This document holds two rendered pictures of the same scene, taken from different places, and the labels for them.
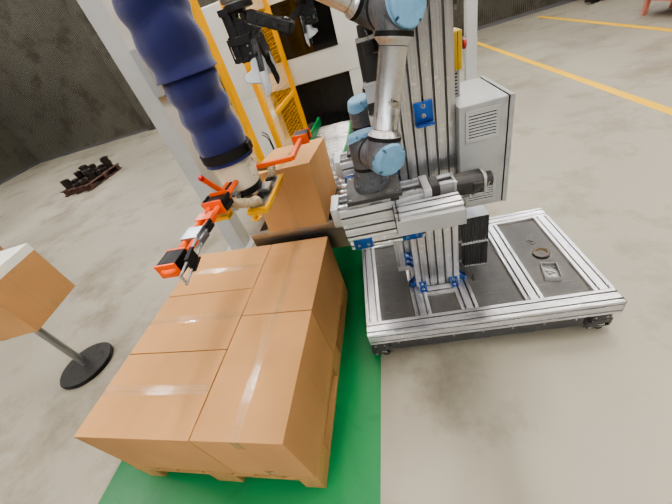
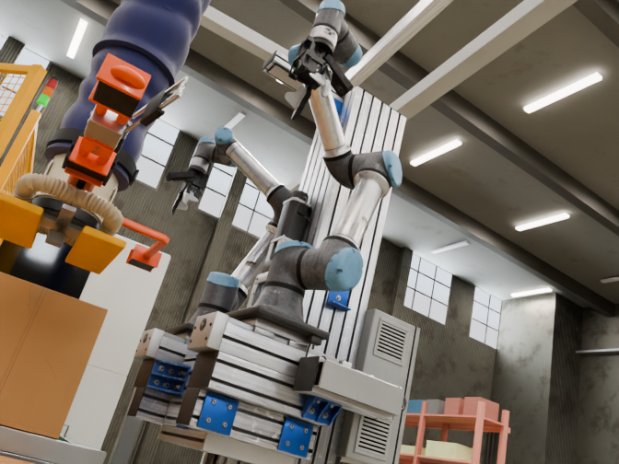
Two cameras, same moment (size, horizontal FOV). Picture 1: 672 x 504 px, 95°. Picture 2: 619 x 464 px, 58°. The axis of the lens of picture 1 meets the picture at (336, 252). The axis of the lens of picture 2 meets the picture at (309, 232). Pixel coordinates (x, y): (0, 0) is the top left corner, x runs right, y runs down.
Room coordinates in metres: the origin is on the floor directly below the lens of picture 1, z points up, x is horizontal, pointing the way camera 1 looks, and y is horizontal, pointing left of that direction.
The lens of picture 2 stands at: (0.01, 0.73, 0.67)
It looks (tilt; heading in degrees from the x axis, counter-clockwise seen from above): 23 degrees up; 319
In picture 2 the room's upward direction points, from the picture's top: 15 degrees clockwise
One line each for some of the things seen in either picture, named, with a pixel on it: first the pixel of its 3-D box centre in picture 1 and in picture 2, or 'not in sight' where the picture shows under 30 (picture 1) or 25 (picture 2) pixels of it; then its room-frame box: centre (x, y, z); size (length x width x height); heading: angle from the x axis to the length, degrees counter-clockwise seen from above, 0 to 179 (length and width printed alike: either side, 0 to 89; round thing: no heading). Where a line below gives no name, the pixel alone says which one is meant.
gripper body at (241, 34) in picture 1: (245, 33); (312, 63); (0.97, 0.03, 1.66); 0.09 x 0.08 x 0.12; 76
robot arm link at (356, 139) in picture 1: (365, 147); (292, 267); (1.16, -0.24, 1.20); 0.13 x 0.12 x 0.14; 12
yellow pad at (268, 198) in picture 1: (265, 190); (95, 247); (1.39, 0.22, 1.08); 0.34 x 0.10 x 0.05; 163
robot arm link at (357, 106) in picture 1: (360, 110); (220, 291); (1.66, -0.36, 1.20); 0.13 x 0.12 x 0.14; 136
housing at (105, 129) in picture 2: (195, 237); (107, 125); (0.98, 0.44, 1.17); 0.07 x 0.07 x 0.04; 73
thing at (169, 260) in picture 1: (174, 262); (119, 87); (0.85, 0.49, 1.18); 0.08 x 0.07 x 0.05; 163
